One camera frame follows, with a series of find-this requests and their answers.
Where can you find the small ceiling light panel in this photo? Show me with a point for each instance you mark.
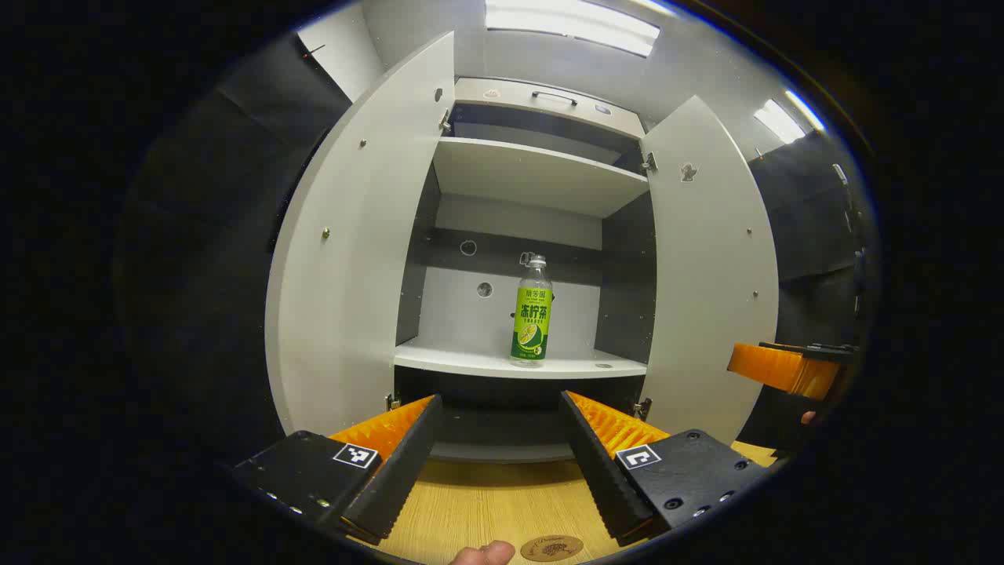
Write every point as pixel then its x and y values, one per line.
pixel 784 118

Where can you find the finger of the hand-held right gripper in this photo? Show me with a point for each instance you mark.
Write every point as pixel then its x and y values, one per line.
pixel 784 369

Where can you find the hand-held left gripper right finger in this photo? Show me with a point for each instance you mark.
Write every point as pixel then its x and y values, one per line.
pixel 604 479

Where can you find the black backdrop cloth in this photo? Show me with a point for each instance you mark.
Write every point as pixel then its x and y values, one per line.
pixel 220 275

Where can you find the grey cabinet door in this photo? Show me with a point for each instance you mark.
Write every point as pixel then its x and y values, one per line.
pixel 361 275
pixel 706 298

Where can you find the green label bottle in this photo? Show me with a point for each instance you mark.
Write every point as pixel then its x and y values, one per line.
pixel 531 322

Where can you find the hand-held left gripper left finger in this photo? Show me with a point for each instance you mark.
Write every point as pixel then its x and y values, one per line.
pixel 392 486

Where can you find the round cork coaster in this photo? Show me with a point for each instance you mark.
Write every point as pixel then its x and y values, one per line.
pixel 553 548

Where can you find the grey cabinet shelf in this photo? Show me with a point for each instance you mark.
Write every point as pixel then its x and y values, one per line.
pixel 486 361
pixel 533 176

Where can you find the long ceiling light panel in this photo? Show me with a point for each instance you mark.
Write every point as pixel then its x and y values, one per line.
pixel 572 27

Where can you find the metal door hinge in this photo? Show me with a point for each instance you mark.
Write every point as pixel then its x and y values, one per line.
pixel 642 408
pixel 649 162
pixel 392 402
pixel 445 119

